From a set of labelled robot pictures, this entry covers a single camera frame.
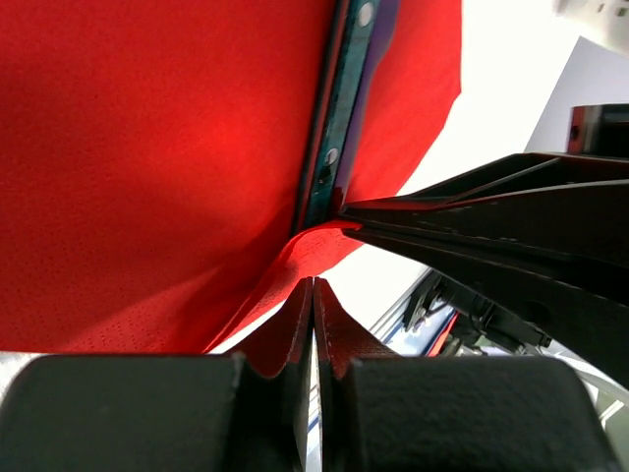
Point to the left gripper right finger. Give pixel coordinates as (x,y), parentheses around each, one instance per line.
(340,340)

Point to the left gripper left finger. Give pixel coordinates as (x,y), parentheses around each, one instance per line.
(270,420)

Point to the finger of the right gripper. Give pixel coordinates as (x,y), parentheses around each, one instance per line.
(524,188)
(582,305)

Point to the red paper napkin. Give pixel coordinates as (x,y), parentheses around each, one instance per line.
(151,153)

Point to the green handled spoon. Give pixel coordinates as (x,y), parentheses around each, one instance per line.
(343,64)

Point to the dark blue knife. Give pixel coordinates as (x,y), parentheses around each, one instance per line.
(382,32)

